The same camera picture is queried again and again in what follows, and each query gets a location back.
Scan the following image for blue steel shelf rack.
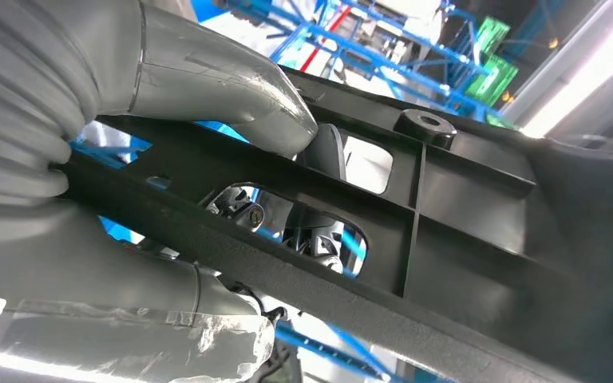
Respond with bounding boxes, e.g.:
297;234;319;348
195;0;519;129
273;321;448;383

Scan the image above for red barrier belt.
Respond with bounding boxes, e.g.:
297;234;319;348
299;5;354;73

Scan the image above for green plastic crate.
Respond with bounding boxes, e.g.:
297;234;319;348
464;55;520;107
474;15;512;55

